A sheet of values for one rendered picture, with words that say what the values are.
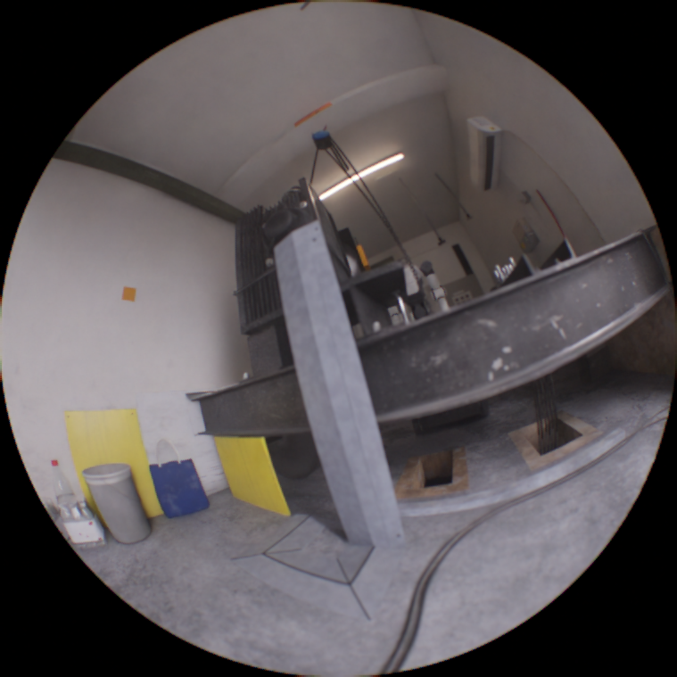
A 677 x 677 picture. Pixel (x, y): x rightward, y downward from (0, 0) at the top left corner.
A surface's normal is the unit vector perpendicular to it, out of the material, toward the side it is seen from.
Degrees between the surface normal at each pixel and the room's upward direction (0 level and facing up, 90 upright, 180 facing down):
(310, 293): 90
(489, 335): 90
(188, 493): 90
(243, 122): 180
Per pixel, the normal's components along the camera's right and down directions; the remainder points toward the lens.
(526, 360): -0.48, -0.07
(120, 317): 0.84, -0.33
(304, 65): 0.25, 0.94
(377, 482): -0.29, -0.13
